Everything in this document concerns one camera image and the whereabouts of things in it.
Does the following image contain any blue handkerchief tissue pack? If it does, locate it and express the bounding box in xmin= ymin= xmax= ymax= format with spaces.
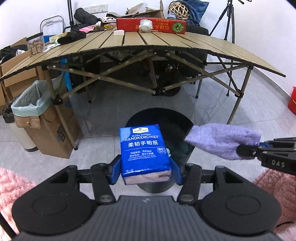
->
xmin=120 ymin=125 xmax=171 ymax=185

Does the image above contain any purple knitted cloth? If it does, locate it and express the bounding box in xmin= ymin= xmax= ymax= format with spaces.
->
xmin=184 ymin=123 xmax=261 ymax=160

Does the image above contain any white wedge sponge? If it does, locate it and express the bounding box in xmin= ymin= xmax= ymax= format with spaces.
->
xmin=113 ymin=30 xmax=125 ymax=36

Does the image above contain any black round trash bin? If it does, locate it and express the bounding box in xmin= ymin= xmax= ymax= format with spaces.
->
xmin=119 ymin=108 xmax=194 ymax=193

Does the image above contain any red bucket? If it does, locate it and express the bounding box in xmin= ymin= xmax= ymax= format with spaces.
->
xmin=287 ymin=86 xmax=296 ymax=115

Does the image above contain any cardboard box with green liner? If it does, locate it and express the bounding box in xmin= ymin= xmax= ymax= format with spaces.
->
xmin=11 ymin=80 xmax=73 ymax=159

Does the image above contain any tan folding slat table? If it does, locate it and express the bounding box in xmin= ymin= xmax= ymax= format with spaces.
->
xmin=0 ymin=29 xmax=287 ymax=151

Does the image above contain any black cloth on table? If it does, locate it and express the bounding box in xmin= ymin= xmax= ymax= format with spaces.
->
xmin=57 ymin=31 xmax=86 ymax=45

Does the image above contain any black suitcase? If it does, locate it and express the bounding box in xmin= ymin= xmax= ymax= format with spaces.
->
xmin=186 ymin=24 xmax=209 ymax=36

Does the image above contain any yellow small carton box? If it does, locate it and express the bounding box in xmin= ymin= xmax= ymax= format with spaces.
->
xmin=49 ymin=32 xmax=67 ymax=44

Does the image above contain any red fruit cardboard box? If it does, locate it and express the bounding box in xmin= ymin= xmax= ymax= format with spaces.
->
xmin=116 ymin=18 xmax=187 ymax=34

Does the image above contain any black folding cart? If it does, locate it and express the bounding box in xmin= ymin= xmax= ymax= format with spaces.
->
xmin=63 ymin=0 xmax=79 ymax=33

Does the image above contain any clear jar of snacks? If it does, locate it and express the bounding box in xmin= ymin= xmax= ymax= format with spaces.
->
xmin=26 ymin=32 xmax=45 ymax=56

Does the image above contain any woven rattan ball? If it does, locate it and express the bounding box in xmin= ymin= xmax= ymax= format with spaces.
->
xmin=168 ymin=1 xmax=190 ymax=20

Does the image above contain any open brown cardboard box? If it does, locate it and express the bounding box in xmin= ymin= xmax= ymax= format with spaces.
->
xmin=125 ymin=1 xmax=165 ymax=19

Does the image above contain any dark blue fabric bag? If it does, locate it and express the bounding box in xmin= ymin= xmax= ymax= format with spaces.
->
xmin=181 ymin=0 xmax=209 ymax=26

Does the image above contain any black camera tripod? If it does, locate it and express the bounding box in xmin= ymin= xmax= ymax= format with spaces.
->
xmin=209 ymin=0 xmax=246 ymax=45

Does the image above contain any black bag by wall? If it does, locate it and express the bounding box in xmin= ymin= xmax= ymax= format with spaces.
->
xmin=74 ymin=8 xmax=99 ymax=25

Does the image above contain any white wall socket panel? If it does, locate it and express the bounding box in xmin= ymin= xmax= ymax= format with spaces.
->
xmin=83 ymin=4 xmax=108 ymax=14

